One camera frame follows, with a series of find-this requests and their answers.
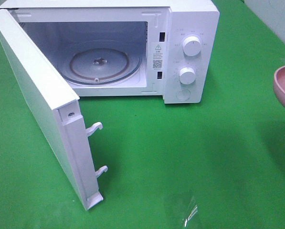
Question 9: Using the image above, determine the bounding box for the round door release button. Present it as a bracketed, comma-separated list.
[176, 89, 190, 101]

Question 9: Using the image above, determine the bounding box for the white microwave knob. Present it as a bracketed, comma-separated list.
[182, 35, 201, 56]
[179, 67, 196, 85]

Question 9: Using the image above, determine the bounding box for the white microwave door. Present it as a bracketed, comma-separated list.
[0, 10, 108, 209]

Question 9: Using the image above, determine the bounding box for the white microwave oven body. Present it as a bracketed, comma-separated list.
[0, 0, 220, 104]

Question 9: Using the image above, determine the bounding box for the clear plastic film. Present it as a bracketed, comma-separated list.
[164, 190, 203, 229]

